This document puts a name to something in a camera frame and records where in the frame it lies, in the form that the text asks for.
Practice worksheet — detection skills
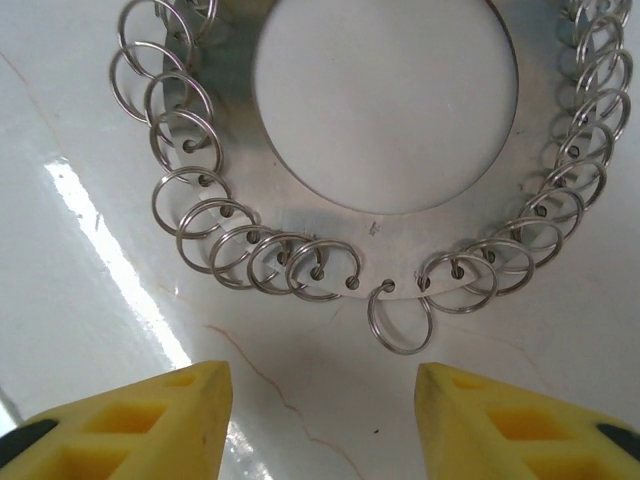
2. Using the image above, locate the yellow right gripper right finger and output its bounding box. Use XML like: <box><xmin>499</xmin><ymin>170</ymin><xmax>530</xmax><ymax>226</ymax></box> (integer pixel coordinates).
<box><xmin>413</xmin><ymin>361</ymin><xmax>640</xmax><ymax>480</ymax></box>

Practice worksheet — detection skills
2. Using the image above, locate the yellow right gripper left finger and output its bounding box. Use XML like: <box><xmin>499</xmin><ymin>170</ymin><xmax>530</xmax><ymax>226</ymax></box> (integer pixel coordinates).
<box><xmin>0</xmin><ymin>360</ymin><xmax>234</xmax><ymax>480</ymax></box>

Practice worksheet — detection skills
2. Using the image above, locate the metal disc with key rings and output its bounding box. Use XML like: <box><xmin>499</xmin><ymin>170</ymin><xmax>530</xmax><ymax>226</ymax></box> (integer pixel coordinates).
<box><xmin>108</xmin><ymin>0</ymin><xmax>634</xmax><ymax>357</ymax></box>

